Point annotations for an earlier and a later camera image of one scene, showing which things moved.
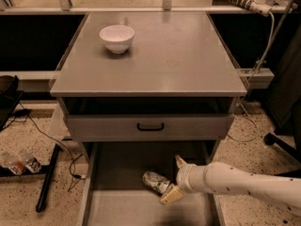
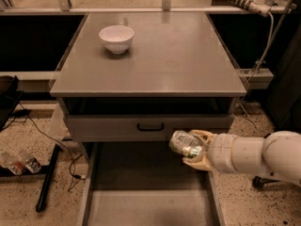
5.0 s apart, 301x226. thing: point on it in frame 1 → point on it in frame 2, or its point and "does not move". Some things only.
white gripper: [185, 177] → [220, 152]
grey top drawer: [149, 127] does not move
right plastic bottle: [30, 162] does not move
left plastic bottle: [13, 164] does not move
